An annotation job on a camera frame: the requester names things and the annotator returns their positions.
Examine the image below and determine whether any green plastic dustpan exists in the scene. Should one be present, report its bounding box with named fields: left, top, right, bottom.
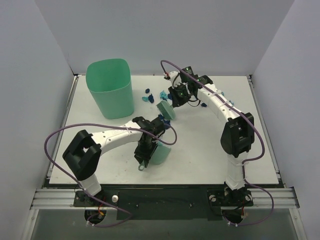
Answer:
left=138, top=143, right=171, bottom=171

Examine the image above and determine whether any green hand brush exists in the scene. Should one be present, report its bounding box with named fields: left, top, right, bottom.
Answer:
left=156, top=100, right=176, bottom=120

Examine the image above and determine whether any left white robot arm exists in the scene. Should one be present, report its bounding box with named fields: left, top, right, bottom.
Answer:
left=62, top=116, right=166, bottom=206

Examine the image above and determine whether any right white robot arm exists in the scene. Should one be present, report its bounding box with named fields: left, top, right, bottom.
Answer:
left=164, top=71, right=255, bottom=205

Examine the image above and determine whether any green plastic waste bin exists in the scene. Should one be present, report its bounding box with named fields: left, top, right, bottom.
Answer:
left=85, top=58, right=135, bottom=120

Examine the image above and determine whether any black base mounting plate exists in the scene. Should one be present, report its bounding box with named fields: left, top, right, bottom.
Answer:
left=73, top=184, right=254, bottom=223

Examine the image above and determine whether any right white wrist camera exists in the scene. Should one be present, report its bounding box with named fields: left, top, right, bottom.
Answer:
left=164, top=71, right=182, bottom=88

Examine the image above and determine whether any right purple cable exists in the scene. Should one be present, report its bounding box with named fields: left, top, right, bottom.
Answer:
left=160, top=59, right=276, bottom=228

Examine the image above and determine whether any purple cable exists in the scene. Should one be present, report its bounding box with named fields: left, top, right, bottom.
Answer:
left=160, top=59, right=276, bottom=228
left=43, top=123, right=178, bottom=228

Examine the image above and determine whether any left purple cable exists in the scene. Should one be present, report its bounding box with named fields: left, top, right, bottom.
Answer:
left=43, top=123, right=178, bottom=228

